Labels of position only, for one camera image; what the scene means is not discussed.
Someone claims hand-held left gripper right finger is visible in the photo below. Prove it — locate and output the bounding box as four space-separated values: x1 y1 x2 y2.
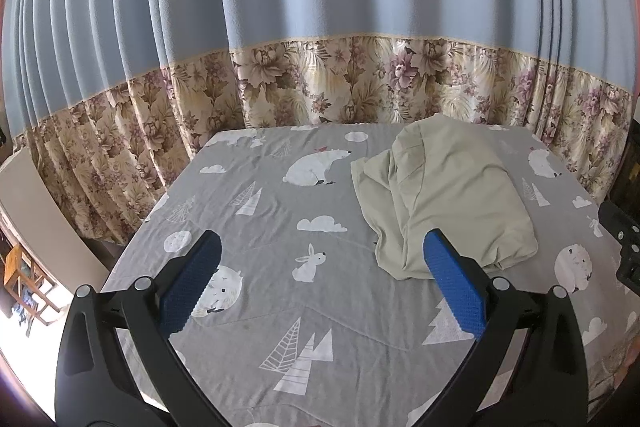
406 228 588 427

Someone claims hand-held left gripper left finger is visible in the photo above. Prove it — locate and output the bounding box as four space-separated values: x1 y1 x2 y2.
53 229 229 427

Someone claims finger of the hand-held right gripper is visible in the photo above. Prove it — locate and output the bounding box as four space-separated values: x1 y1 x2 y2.
598 201 640 242

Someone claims beige jacket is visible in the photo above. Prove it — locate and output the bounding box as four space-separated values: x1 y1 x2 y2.
350 113 540 282

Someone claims bed with grey printed sheet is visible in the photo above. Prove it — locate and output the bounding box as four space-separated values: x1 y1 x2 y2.
100 123 640 427

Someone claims white board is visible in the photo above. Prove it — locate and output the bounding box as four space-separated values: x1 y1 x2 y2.
0 149 108 293

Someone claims wooden stool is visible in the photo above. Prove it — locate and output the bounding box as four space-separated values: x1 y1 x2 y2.
2 243 63 328

